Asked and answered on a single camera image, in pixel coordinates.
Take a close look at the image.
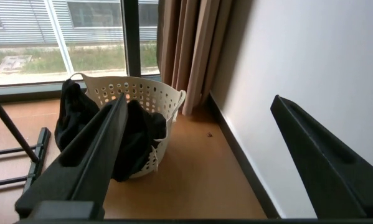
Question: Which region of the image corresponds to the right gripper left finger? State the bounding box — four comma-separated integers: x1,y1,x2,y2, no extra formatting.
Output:
14,92,130,220

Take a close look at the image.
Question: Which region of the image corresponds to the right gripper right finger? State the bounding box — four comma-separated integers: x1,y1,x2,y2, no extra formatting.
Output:
270,95,373,218

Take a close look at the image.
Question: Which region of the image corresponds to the black clothes rack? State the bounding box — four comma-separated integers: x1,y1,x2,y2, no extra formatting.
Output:
0,86,52,194

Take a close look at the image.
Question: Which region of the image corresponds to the white laundry basket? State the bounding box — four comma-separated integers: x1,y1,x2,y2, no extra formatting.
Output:
70,72,187,180

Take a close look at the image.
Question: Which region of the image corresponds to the window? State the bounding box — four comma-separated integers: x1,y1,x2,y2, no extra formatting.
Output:
0,0,161,103

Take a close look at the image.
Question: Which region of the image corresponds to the brown curtain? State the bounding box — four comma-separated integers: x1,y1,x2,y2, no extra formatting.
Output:
156,0,234,116

